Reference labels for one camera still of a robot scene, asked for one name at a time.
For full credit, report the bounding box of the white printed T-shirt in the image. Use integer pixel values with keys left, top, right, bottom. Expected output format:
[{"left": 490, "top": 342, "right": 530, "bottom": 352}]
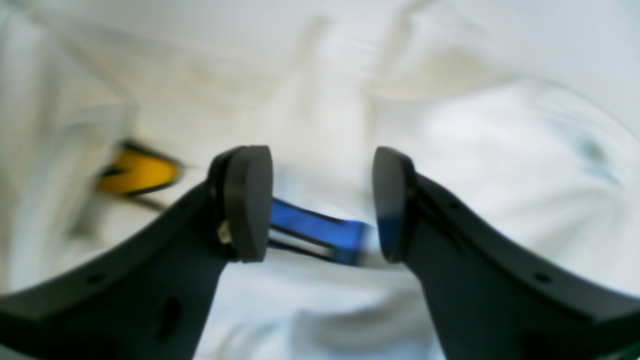
[{"left": 1, "top": 0, "right": 639, "bottom": 360}]

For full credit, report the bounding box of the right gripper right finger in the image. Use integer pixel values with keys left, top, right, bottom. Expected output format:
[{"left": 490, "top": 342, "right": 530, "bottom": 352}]
[{"left": 372, "top": 146, "right": 640, "bottom": 360}]

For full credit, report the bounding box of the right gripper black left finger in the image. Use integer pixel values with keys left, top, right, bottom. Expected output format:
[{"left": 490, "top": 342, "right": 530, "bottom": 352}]
[{"left": 0, "top": 145, "right": 274, "bottom": 360}]

